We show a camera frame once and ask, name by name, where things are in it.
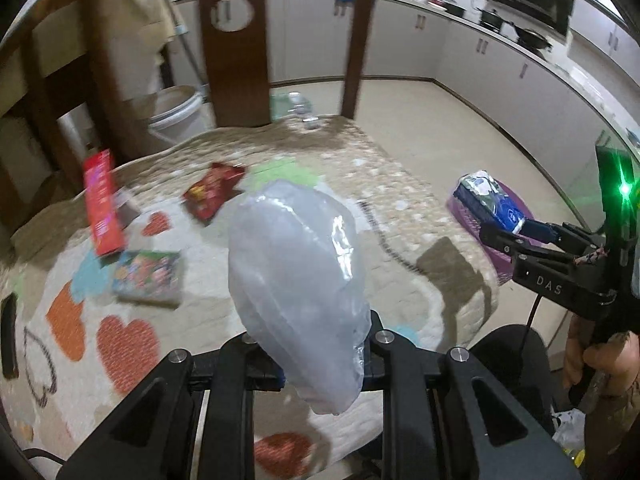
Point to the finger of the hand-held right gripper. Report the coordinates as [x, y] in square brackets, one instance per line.
[505, 242]
[537, 230]

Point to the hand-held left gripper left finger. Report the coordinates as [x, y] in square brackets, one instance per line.
[235, 360]

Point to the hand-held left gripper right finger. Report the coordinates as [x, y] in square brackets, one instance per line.
[400, 370]

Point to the blue floral tissue pack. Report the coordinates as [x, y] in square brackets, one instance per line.
[505, 210]

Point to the purple plastic basket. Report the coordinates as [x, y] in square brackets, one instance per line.
[465, 215]

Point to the clear plastic bag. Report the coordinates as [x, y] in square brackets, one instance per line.
[290, 270]

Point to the person's right hand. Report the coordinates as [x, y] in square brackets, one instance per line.
[615, 365]

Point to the quilted heart-print blanket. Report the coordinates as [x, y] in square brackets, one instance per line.
[200, 280]

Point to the black round object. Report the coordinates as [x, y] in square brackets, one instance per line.
[515, 365]

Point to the colourful printed box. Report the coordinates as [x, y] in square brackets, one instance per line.
[147, 277]

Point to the white plastic bag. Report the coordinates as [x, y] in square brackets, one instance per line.
[569, 427]

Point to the red snack bag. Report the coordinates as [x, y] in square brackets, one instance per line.
[212, 192]

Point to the black wok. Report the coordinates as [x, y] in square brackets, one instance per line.
[532, 37]

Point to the long red box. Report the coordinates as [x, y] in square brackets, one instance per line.
[102, 205]

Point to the white upper cabinets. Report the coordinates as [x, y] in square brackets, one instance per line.
[605, 35]

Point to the black cooking pot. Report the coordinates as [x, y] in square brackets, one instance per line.
[491, 19]

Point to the black flat object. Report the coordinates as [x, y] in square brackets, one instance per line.
[8, 335]

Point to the white kitchen base cabinets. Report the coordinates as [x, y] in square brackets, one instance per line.
[400, 40]

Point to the clear plastic bottle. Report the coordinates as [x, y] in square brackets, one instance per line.
[304, 110]

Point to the white plastic bucket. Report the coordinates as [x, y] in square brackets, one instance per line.
[175, 115]

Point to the wooden chair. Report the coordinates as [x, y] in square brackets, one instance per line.
[235, 70]

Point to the grey metal pole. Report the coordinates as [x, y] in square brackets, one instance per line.
[187, 47]

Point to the beige cardboard piece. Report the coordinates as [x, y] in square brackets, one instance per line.
[135, 35]

